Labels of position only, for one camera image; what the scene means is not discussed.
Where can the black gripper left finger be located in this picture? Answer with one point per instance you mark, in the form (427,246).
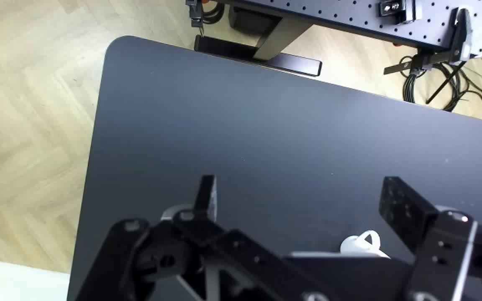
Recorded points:
(235,261)

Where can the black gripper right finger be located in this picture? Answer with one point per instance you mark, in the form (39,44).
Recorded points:
(442,245)

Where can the white ceramic mug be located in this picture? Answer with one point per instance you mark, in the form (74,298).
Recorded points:
(363,246)

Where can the black table base foot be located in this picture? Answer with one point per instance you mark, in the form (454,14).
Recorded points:
(296,62)

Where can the grey metal table leg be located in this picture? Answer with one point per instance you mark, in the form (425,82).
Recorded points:
(283,36)

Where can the black device on perforated board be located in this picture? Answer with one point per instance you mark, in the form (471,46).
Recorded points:
(395,7)

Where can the grey perforated board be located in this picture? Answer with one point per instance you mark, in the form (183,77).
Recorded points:
(335,14)

